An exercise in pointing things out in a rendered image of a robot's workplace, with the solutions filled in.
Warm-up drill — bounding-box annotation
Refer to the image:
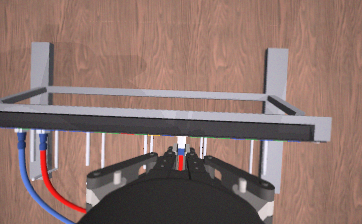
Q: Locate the blue cable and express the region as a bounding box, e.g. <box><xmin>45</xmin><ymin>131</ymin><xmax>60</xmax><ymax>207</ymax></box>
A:
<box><xmin>18</xmin><ymin>141</ymin><xmax>76</xmax><ymax>224</ymax></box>

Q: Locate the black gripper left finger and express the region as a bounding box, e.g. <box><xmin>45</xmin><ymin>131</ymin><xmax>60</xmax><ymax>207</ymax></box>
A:
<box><xmin>86</xmin><ymin>143</ymin><xmax>178</xmax><ymax>213</ymax></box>

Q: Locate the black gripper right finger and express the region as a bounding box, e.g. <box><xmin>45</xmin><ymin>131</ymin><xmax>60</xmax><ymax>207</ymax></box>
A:
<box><xmin>183</xmin><ymin>144</ymin><xmax>275</xmax><ymax>224</ymax></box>

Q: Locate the red cable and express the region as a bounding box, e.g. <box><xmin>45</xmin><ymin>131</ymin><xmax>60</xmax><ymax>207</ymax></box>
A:
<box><xmin>39</xmin><ymin>142</ymin><xmax>183</xmax><ymax>213</ymax></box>

